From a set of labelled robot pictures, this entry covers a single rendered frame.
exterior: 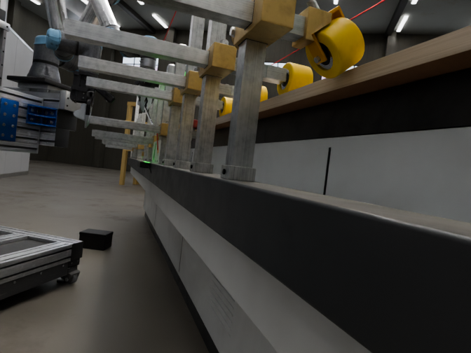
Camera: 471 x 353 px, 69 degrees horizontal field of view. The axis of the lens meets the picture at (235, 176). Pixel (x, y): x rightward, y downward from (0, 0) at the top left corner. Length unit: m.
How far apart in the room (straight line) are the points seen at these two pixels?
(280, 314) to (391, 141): 0.31
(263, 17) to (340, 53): 0.14
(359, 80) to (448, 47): 0.15
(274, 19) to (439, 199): 0.32
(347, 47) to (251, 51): 0.15
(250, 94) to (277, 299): 0.31
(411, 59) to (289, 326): 0.36
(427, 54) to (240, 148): 0.28
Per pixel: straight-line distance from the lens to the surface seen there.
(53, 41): 1.51
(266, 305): 0.44
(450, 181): 0.50
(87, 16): 2.09
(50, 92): 1.90
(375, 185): 0.58
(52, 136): 1.86
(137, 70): 1.00
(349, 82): 0.60
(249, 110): 0.55
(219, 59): 0.74
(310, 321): 0.36
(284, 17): 0.52
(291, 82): 0.81
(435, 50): 0.49
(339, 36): 0.58
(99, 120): 1.48
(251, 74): 0.56
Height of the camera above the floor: 0.72
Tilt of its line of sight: 1 degrees down
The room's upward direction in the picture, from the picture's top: 7 degrees clockwise
